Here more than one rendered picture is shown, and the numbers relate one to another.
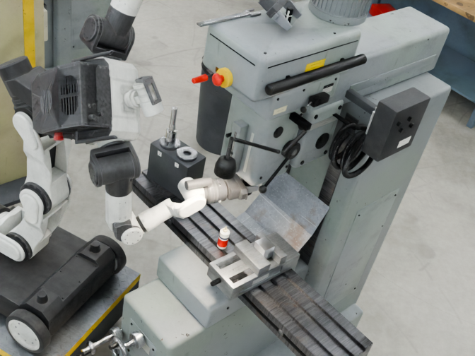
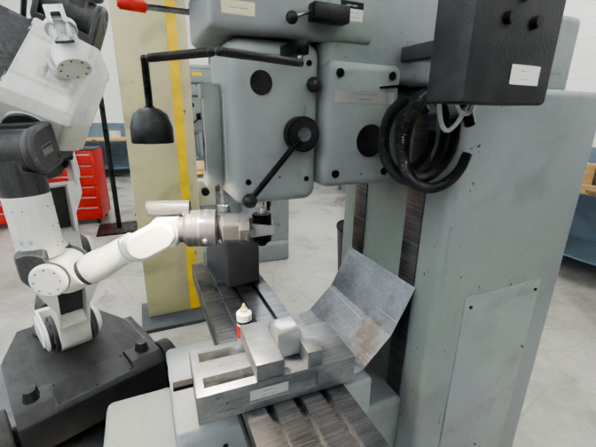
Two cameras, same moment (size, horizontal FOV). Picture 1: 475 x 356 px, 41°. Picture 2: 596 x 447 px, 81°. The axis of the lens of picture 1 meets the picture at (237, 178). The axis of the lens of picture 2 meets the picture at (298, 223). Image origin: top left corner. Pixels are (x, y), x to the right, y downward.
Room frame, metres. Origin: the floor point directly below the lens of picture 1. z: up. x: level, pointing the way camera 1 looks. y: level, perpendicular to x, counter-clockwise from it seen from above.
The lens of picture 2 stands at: (1.20, -0.47, 1.50)
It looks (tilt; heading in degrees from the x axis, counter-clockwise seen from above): 18 degrees down; 25
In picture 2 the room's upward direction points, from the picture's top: 1 degrees clockwise
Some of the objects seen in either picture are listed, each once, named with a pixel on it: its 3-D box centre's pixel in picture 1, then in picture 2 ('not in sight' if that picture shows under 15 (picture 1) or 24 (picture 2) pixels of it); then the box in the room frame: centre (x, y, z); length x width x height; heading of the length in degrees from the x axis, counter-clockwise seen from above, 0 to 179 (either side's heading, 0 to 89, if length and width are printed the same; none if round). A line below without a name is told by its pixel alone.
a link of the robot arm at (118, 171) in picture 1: (114, 174); (10, 162); (1.61, 0.40, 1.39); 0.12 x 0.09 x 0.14; 126
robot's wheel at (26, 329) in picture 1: (27, 330); (3, 443); (1.56, 0.70, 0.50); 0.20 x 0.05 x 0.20; 71
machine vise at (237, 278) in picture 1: (255, 260); (271, 358); (1.78, -0.14, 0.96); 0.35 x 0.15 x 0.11; 137
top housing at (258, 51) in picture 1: (283, 46); not in sight; (1.91, -0.05, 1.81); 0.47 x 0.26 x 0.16; 139
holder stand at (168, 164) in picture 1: (176, 165); (231, 248); (2.20, 0.27, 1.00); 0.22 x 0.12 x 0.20; 59
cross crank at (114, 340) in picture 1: (126, 345); not in sight; (1.52, 0.28, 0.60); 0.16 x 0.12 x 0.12; 139
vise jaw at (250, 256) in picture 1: (251, 257); (260, 348); (1.76, -0.12, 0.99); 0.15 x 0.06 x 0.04; 47
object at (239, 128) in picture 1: (235, 147); (211, 136); (1.82, 0.03, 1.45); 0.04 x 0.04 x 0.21; 49
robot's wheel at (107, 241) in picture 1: (106, 254); (167, 363); (2.06, 0.52, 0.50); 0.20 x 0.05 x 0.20; 71
